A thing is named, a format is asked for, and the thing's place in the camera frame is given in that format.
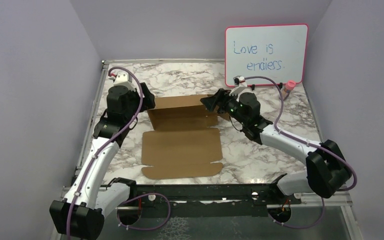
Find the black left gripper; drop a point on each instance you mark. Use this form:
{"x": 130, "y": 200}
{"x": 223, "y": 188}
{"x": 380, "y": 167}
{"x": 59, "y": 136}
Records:
{"x": 148, "y": 102}

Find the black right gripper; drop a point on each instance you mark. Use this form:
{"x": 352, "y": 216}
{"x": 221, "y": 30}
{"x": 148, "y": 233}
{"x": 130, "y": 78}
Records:
{"x": 220, "y": 99}

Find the brown cardboard box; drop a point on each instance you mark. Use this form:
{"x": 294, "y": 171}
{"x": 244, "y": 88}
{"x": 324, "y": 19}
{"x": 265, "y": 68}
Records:
{"x": 185, "y": 141}

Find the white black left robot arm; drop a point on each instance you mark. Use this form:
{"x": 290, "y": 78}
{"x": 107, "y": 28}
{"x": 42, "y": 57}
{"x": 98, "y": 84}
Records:
{"x": 92, "y": 179}

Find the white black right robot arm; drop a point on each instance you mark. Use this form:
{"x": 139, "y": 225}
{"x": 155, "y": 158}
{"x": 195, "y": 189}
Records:
{"x": 326, "y": 168}

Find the pink lidded marker jar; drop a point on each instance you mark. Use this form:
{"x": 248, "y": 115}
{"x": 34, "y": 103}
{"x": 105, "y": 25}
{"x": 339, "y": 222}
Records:
{"x": 287, "y": 89}

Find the pink framed whiteboard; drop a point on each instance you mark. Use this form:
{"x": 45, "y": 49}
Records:
{"x": 274, "y": 51}

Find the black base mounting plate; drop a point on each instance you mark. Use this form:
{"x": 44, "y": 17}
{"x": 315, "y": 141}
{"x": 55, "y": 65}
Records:
{"x": 131, "y": 199}

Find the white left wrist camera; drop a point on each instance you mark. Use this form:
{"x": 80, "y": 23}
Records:
{"x": 123, "y": 79}

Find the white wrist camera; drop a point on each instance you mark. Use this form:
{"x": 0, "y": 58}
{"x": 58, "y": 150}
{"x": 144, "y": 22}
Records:
{"x": 123, "y": 79}
{"x": 239, "y": 85}

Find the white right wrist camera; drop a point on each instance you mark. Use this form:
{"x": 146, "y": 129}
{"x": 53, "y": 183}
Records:
{"x": 239, "y": 85}

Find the aluminium front frame rail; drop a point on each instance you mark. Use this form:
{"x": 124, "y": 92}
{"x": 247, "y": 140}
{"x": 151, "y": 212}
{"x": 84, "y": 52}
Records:
{"x": 284, "y": 216}

